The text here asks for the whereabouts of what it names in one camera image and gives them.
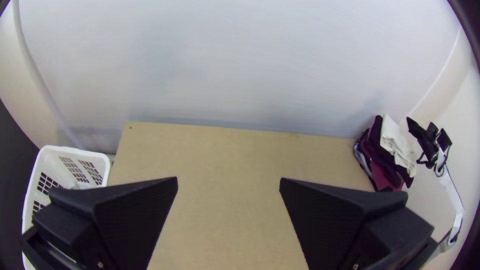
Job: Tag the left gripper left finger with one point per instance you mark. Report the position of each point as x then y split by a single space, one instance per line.
123 221

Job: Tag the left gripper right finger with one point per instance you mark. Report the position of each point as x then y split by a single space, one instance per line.
330 225

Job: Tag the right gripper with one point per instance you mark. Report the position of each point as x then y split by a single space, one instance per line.
433 144

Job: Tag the white t-shirt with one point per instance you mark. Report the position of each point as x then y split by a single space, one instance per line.
395 144

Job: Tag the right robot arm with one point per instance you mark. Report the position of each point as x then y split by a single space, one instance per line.
452 191

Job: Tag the pile of folded clothes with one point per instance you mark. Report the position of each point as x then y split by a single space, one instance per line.
375 161

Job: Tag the white laundry basket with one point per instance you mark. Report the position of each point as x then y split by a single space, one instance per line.
56 153

